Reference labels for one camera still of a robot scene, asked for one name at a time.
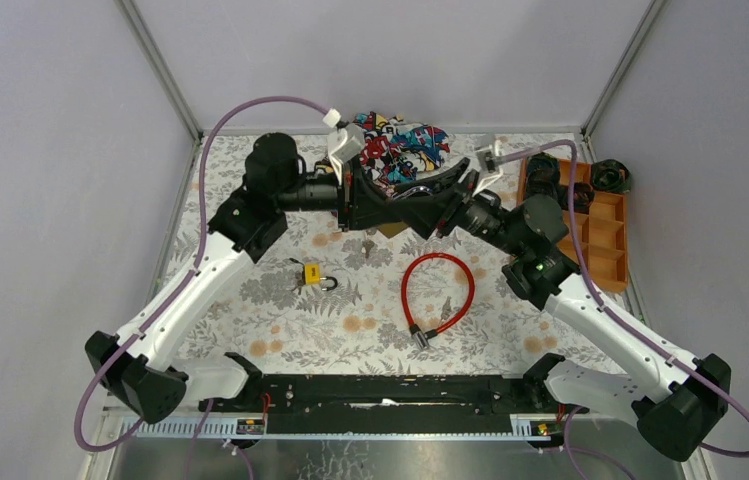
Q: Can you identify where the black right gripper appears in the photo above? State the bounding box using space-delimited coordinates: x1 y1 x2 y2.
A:
384 158 525 258

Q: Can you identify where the silver padlock key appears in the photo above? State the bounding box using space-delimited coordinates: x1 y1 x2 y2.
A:
362 239 376 260

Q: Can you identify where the red cable lock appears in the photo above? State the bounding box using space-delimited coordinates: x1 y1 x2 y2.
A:
398 252 477 351

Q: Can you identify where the brass padlock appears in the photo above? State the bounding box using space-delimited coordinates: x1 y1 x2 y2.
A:
377 222 409 239

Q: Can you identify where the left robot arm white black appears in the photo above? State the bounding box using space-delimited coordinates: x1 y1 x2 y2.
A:
85 125 365 424

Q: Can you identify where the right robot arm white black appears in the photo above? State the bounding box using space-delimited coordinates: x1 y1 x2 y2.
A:
388 171 732 462

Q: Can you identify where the colourful comic print cloth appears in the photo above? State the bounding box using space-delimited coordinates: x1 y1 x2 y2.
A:
353 111 451 197

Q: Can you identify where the yellow small padlock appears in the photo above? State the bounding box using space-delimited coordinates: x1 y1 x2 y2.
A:
289 258 339 293

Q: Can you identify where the dark rolled fabric top left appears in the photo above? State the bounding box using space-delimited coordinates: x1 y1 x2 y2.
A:
525 153 560 185

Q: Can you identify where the dark rolled fabric small centre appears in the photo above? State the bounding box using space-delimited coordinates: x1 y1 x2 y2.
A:
561 182 595 215

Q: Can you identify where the orange wooden compartment tray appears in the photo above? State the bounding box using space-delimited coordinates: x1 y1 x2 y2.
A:
518 159 630 294

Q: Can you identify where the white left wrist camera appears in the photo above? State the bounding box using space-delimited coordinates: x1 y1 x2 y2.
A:
322 108 365 184

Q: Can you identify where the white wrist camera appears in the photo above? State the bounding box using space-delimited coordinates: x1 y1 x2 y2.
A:
474 134 503 195
322 108 365 184

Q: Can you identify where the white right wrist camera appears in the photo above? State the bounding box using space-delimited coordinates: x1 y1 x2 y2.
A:
474 134 503 195

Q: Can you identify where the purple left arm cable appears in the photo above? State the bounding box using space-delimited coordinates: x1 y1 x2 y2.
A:
74 96 336 480

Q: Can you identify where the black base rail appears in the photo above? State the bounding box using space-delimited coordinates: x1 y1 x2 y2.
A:
199 374 574 436

